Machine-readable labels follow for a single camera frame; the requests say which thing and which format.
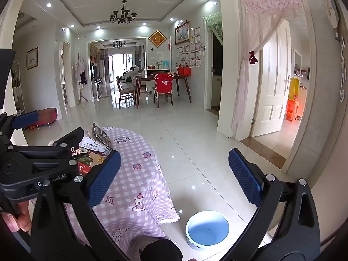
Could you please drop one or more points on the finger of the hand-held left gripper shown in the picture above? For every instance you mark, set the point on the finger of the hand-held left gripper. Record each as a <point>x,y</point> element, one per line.
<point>59,149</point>
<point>24,119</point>

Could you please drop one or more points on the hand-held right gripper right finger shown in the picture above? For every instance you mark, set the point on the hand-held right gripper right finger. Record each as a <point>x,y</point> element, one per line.
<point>244,179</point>

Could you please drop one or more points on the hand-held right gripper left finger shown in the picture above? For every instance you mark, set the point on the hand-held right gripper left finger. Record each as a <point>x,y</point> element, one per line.
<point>104,179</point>

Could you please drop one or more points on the orange red wrapper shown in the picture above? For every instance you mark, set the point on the orange red wrapper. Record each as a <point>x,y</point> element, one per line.
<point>84,168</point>

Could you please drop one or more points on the green patterned wrapper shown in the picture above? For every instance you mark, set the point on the green patterned wrapper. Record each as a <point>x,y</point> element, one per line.
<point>84,159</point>

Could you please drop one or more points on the white wrapper red label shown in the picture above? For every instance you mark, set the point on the white wrapper red label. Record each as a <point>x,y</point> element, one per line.
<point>93,147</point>

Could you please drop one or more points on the dark patterned wrapper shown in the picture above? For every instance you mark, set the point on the dark patterned wrapper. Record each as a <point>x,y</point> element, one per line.
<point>100,134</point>

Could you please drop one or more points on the white plastic bin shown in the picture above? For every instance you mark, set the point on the white plastic bin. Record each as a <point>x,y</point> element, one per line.
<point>208,231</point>

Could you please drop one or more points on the person's left hand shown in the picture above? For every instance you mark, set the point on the person's left hand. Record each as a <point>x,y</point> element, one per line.
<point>13,219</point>

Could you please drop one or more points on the orange slippers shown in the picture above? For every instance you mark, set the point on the orange slippers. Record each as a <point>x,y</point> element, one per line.
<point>32,127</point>

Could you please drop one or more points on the pink bench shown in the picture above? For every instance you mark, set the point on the pink bench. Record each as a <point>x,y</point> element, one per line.
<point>45,117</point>

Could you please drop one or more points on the pink checked tablecloth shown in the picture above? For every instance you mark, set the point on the pink checked tablecloth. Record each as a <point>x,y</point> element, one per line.
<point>136,174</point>

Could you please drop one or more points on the white metal rack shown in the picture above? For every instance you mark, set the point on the white metal rack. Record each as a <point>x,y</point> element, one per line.
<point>16,87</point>

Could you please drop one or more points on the framed ink painting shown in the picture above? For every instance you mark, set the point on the framed ink painting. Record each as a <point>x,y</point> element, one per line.
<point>32,58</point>

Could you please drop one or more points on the wooden coat rack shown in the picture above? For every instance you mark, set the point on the wooden coat rack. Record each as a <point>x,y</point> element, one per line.
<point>81,81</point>

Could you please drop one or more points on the orange plastic stool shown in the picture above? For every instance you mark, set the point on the orange plastic stool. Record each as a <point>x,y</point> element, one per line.
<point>292,110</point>

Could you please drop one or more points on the wooden dining chair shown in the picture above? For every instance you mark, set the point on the wooden dining chair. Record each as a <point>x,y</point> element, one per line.
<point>125,91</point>
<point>163,96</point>

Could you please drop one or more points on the white door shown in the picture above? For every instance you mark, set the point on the white door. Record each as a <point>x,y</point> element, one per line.
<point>272,87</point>

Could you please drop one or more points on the white cabinet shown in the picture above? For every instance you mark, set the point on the white cabinet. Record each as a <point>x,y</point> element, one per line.
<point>216,87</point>

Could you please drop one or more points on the white dresser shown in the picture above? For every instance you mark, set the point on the white dresser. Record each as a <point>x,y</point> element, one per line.
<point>304,98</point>

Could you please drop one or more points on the yellow box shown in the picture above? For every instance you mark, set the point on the yellow box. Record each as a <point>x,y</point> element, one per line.
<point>293,89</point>

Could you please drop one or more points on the light sofa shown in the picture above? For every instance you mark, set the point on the light sofa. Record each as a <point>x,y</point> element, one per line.
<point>132,73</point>

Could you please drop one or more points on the wooden dining table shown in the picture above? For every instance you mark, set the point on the wooden dining table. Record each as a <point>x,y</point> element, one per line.
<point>146,78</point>

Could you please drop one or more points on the red shirt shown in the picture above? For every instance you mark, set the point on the red shirt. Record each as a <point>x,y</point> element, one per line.
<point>164,81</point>

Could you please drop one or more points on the white sideboard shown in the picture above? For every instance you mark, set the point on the white sideboard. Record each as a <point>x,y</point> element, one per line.
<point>149,72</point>

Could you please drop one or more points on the small black chandelier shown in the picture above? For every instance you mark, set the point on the small black chandelier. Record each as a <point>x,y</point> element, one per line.
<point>119,44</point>

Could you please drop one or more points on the red bow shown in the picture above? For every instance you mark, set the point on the red bow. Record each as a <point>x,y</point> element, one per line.
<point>252,58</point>

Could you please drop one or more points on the red bag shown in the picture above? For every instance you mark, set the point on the red bag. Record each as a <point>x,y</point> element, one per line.
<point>184,70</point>

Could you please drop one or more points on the small potted plant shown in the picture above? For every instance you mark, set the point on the small potted plant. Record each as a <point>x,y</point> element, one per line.
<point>158,64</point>

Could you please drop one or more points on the teal humidifier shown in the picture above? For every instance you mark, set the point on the teal humidifier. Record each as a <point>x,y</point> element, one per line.
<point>165,64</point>

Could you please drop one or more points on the white framed mirror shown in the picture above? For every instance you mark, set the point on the white framed mirror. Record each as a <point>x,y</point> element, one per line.
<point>298,61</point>

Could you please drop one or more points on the pink door curtain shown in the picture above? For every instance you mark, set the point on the pink door curtain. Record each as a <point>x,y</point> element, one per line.
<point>255,46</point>

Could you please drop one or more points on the large black chandelier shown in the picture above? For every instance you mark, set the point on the large black chandelier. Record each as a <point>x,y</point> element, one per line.
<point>123,15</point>

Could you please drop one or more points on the green door curtain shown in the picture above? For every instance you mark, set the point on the green door curtain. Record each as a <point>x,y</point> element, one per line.
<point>214,24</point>

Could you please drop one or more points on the wood framed picture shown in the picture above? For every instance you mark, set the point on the wood framed picture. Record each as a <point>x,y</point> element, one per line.
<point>182,34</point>

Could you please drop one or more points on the group of wall certificates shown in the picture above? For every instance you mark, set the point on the group of wall certificates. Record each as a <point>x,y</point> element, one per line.
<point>194,51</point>

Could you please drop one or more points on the red diamond wall decoration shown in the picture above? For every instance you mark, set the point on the red diamond wall decoration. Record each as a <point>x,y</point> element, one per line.
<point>155,38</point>

